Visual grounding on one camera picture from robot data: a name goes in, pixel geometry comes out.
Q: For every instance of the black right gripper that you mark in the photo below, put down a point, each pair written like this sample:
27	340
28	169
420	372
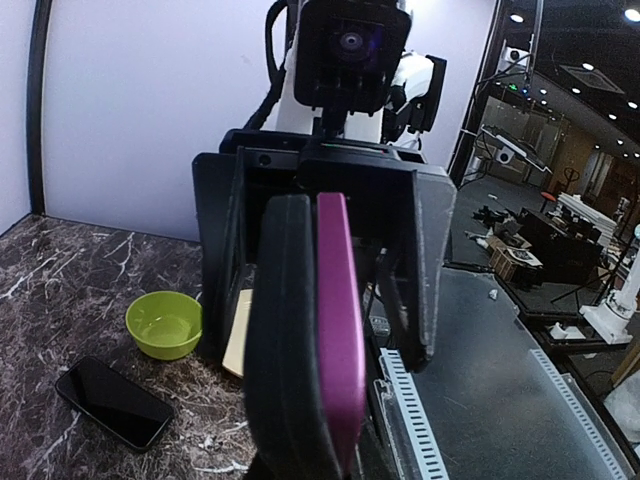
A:
408	273

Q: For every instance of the black screen phone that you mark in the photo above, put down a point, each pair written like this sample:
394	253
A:
340	338

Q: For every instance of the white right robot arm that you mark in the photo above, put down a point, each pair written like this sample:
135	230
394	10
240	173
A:
411	105

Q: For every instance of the beige round plate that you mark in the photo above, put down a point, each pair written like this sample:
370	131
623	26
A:
233	360

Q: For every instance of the green plastic bowl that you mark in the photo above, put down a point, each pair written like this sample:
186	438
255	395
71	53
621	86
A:
165	325

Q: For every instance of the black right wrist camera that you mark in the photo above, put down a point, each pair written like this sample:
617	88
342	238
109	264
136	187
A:
348	52

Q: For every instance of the white cable duct strip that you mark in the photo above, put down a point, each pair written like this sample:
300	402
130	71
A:
527	421

